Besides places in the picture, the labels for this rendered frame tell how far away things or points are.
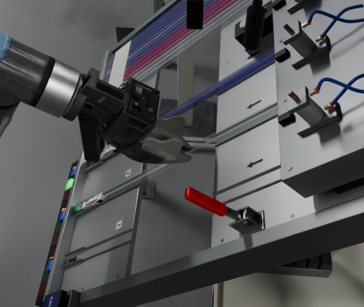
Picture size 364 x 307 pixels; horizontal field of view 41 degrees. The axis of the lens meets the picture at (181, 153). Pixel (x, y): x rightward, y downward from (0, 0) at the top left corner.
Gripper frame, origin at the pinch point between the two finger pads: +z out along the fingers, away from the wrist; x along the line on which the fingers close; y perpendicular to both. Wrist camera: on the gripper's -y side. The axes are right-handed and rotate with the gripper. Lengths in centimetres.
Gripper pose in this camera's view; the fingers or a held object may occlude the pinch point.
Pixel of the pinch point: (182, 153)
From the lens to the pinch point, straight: 79.3
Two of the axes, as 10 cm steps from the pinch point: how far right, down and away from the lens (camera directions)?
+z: 8.4, 3.7, 3.9
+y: 5.3, -4.7, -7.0
